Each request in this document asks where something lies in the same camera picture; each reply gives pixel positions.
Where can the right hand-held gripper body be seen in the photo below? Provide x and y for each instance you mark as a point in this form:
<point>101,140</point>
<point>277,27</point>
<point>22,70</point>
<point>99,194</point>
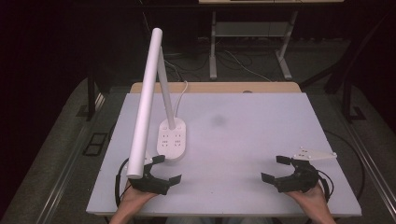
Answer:
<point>300,182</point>

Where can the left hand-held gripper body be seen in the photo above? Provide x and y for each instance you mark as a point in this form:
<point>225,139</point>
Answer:
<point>151,185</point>

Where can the white desk lamp with socket base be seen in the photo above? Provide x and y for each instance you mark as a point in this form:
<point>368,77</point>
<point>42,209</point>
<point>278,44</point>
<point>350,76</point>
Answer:
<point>146,102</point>

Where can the person's right hand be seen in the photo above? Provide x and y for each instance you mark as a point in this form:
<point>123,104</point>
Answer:
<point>309,199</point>

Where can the person's left hand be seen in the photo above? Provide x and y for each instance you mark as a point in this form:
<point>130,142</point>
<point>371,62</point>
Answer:
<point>135,199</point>

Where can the black tripod stand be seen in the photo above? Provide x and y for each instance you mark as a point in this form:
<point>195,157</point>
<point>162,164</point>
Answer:
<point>347,99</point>

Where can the black stand leg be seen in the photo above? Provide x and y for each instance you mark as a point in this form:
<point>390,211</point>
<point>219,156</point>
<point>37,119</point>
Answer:
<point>91,99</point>

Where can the wooden table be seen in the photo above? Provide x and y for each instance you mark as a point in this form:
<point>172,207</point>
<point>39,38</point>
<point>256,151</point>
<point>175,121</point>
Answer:
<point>218,87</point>

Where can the black floor frame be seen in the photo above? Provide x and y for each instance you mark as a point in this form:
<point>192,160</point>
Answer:
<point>99,134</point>

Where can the metal floor rail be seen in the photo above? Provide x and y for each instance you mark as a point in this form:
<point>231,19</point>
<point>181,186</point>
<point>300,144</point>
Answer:
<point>373,174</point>
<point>67,174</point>

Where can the grey metal stand frame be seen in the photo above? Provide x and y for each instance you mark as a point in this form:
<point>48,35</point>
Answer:
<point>213,62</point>

